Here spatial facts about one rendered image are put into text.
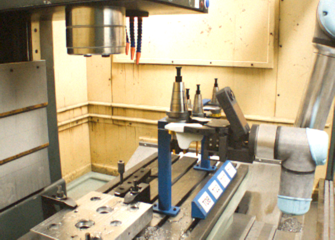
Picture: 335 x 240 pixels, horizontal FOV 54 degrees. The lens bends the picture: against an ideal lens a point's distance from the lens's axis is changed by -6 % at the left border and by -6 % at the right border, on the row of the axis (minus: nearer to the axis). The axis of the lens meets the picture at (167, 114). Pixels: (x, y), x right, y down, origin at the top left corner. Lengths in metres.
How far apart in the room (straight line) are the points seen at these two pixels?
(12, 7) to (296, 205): 0.85
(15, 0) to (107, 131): 1.42
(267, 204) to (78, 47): 1.17
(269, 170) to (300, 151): 1.11
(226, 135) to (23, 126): 0.82
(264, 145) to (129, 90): 1.43
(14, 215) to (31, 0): 0.84
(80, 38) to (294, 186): 0.60
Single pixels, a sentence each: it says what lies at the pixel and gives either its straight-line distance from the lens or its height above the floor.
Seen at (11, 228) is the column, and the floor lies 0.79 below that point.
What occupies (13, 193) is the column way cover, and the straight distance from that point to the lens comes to 1.38.
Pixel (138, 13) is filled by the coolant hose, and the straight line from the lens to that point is 1.03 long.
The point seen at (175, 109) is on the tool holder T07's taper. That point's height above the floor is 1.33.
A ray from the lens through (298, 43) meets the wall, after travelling 1.76.
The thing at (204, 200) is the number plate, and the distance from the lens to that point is 1.22.
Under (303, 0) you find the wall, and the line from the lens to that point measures 1.77.
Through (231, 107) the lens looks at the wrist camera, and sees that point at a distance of 0.75.
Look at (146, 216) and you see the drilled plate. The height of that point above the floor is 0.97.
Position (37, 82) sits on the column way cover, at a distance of 1.37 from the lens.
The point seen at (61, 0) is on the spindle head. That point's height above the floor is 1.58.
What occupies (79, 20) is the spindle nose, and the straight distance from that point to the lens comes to 0.87.
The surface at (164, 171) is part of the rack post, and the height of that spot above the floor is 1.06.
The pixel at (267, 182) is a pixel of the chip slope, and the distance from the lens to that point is 1.78.
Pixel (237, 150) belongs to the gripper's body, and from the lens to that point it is 0.78.
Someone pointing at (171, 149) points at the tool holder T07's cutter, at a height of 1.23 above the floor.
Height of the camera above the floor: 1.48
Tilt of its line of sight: 12 degrees down
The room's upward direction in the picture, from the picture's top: straight up
